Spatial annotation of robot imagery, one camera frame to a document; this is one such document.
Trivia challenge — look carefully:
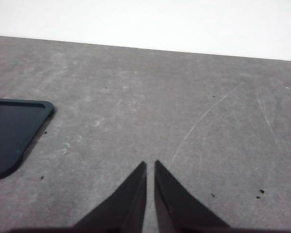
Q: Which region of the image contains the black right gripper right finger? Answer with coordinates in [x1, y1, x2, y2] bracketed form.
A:
[154, 160, 233, 233]

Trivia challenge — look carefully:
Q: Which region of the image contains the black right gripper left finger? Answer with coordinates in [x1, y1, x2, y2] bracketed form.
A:
[72, 161, 147, 233]

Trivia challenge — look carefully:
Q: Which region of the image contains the dark rectangular tray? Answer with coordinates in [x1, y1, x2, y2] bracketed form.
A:
[0, 98, 55, 182]

